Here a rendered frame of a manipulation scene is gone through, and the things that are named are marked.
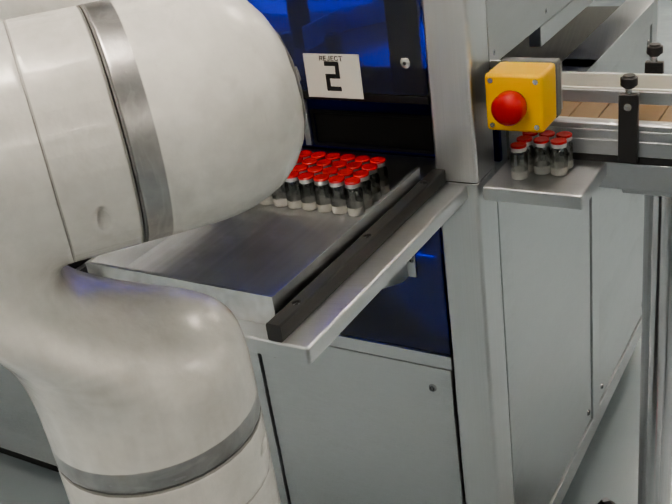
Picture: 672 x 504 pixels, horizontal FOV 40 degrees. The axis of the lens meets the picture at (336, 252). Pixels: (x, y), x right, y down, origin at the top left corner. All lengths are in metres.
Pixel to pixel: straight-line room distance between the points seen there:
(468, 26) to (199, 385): 0.74
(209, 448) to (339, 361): 0.98
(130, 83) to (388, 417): 1.12
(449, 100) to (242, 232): 0.31
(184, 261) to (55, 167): 0.70
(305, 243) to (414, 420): 0.46
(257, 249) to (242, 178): 0.66
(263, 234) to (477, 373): 0.40
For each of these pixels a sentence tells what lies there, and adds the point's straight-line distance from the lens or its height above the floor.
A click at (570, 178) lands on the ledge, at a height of 0.88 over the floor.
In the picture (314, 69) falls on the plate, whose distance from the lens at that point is 1.25.
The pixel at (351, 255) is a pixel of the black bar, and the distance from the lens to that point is 1.01.
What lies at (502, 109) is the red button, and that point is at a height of 1.00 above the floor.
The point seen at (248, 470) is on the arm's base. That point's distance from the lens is 0.53.
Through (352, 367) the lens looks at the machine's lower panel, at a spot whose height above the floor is 0.55.
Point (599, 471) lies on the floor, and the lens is 2.08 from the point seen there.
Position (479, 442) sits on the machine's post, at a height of 0.46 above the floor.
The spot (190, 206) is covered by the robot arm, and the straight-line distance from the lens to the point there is 0.44.
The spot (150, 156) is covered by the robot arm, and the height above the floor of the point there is 1.22.
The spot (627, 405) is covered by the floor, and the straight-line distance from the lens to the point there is 2.26.
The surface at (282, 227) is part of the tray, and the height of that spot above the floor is 0.88.
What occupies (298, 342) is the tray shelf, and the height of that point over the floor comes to 0.88.
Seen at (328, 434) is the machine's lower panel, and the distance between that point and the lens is 1.58.
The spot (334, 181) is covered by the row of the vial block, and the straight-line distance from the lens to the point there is 1.14.
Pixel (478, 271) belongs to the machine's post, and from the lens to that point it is 1.26.
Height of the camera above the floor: 1.36
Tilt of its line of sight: 27 degrees down
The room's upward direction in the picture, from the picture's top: 8 degrees counter-clockwise
